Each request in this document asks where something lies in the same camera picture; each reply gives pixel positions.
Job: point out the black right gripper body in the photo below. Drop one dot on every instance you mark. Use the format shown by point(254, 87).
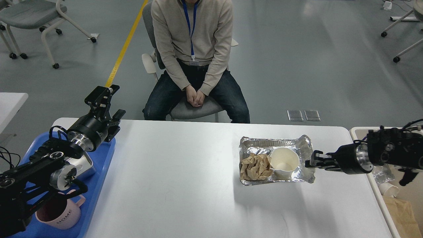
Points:
point(353, 159)

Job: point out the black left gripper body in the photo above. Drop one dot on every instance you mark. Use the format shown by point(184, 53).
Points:
point(90, 130)

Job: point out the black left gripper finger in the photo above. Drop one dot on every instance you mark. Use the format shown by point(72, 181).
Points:
point(99, 101)
point(113, 125)

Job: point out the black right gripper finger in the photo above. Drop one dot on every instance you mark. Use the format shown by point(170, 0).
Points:
point(319, 158)
point(333, 168)

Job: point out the aluminium foil tray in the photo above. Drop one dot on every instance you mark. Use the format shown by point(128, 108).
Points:
point(302, 146)

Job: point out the stainless steel rectangular tray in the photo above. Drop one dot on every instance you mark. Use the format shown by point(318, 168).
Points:
point(84, 165)

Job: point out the white paper cup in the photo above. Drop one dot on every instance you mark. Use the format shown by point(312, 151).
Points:
point(283, 162)

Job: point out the brown paper ball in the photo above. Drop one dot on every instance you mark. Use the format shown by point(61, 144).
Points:
point(255, 168)

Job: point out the pink HOME mug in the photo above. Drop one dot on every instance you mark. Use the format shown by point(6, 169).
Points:
point(60, 213)

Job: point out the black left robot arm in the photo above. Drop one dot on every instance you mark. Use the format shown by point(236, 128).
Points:
point(49, 174)

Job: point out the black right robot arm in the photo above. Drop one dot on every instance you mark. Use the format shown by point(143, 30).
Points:
point(401, 147)

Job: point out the blue plastic tray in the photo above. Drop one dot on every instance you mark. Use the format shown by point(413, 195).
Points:
point(101, 160)

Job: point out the crumpled clear plastic bag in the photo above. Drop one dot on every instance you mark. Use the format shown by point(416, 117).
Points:
point(382, 174)

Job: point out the right metal floor plate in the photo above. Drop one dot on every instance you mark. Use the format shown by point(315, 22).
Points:
point(312, 115)

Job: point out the metal floor plate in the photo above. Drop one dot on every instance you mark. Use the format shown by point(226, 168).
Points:
point(295, 115)
point(312, 115)

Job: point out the white cup in bin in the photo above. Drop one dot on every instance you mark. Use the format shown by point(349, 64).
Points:
point(388, 189)

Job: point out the left metal floor plate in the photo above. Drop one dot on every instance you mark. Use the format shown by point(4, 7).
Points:
point(295, 115)

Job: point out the beige plastic bin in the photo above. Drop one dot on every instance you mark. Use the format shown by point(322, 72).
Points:
point(411, 193)

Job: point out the brown paper bag in bin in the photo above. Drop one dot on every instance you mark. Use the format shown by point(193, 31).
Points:
point(403, 217)

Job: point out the white side table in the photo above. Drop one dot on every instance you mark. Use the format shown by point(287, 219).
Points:
point(10, 104)

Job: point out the grey wheeled chair left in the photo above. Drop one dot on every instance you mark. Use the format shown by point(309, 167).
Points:
point(34, 14)

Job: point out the seated man in beige sweater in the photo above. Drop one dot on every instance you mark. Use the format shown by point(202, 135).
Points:
point(193, 38)

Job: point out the white power adapter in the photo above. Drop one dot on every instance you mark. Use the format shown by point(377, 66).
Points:
point(387, 5)

